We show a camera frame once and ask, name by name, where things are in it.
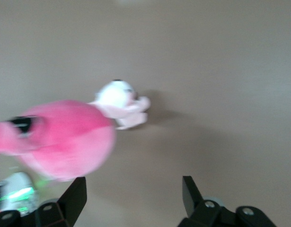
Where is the hot pink round plush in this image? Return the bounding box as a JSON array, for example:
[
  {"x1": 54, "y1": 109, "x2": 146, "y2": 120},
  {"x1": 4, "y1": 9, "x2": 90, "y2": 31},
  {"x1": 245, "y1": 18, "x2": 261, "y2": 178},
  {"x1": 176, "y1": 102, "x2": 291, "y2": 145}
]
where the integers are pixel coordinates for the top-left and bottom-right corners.
[{"x1": 0, "y1": 99, "x2": 116, "y2": 183}]

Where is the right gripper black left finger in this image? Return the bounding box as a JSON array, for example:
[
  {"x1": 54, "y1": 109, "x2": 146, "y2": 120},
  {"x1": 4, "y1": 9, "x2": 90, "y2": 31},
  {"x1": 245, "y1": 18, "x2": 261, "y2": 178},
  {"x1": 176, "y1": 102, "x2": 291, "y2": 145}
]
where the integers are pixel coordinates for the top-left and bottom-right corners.
[{"x1": 0, "y1": 176, "x2": 87, "y2": 227}]

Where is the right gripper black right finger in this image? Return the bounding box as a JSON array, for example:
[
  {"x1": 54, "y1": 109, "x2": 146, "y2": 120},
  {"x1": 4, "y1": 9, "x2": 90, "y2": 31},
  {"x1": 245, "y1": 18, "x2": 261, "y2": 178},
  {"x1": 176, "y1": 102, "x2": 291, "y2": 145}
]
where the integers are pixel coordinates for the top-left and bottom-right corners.
[{"x1": 178, "y1": 175, "x2": 275, "y2": 227}]

